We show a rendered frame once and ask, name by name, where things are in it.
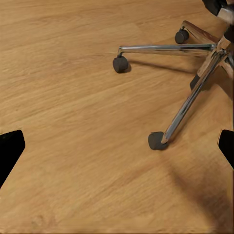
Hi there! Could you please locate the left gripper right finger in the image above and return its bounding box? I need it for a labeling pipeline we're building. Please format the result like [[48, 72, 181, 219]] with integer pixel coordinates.
[[218, 130, 234, 169]]

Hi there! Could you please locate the swivel chair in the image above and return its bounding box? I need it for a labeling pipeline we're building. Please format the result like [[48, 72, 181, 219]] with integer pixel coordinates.
[[112, 0, 234, 150]]

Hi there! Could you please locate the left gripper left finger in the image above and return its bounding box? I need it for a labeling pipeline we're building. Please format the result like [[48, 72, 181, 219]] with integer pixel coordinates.
[[0, 130, 25, 188]]

